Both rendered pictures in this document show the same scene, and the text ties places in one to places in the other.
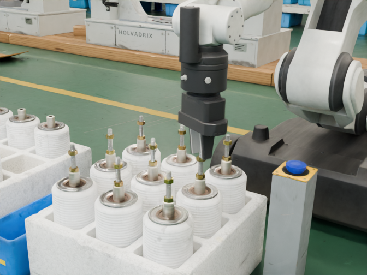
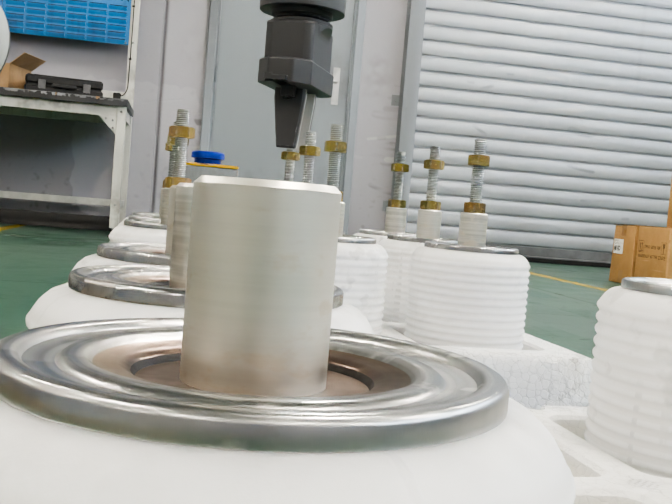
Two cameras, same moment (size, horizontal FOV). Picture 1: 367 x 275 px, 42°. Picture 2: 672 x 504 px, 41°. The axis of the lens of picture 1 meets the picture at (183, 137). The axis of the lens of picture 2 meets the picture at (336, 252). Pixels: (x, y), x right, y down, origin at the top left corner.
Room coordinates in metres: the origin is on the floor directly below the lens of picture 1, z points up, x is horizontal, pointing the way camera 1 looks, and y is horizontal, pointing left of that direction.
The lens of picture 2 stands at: (1.48, 0.68, 0.28)
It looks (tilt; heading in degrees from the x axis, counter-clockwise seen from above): 3 degrees down; 227
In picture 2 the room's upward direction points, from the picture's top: 5 degrees clockwise
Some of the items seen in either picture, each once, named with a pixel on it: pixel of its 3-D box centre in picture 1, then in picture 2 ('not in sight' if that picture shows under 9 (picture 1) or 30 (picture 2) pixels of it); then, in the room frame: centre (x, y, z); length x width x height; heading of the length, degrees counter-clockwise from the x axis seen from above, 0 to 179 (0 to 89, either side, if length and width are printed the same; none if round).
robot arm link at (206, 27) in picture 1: (205, 37); not in sight; (0.88, -0.04, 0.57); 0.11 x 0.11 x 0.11; 55
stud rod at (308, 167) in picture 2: (153, 155); (308, 173); (0.95, 0.06, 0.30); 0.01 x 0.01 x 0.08
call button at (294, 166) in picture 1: (295, 168); (207, 160); (0.87, -0.22, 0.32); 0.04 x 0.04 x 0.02
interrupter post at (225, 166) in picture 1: (225, 166); not in sight; (0.99, -0.10, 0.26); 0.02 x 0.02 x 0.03
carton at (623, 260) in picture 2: not in sight; (649, 255); (-2.81, -1.58, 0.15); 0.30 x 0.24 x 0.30; 146
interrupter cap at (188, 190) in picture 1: (199, 191); not in sight; (0.89, -0.04, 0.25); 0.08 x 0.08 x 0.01
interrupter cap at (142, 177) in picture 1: (153, 177); not in sight; (0.95, 0.06, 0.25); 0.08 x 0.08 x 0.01
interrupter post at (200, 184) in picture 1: (200, 185); not in sight; (0.89, -0.04, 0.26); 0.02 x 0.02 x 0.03
